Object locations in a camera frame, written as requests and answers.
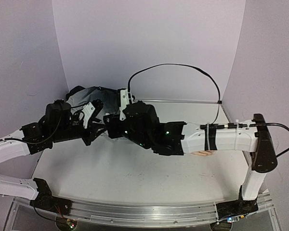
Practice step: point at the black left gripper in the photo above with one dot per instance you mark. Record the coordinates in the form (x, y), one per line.
(92, 134)

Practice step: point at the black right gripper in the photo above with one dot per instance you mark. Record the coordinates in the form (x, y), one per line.
(110, 123)

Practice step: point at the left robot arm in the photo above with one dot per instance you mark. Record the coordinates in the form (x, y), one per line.
(61, 122)

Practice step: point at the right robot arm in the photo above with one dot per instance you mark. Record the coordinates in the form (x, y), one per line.
(139, 123)

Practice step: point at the grey and black jacket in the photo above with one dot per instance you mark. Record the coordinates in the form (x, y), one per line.
(80, 95)

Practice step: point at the mannequin hand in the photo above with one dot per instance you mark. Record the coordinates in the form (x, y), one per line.
(204, 153)

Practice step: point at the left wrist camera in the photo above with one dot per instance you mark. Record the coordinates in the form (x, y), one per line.
(86, 111)

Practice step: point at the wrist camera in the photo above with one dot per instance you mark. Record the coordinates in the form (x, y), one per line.
(86, 111)
(125, 99)

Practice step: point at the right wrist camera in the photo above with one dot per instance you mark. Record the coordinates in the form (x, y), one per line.
(125, 99)

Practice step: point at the aluminium front rail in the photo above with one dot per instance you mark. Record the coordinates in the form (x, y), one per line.
(151, 216)

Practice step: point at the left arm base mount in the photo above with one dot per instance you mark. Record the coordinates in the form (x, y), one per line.
(47, 202)

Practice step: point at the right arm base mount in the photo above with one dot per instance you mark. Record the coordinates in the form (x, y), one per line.
(236, 208)

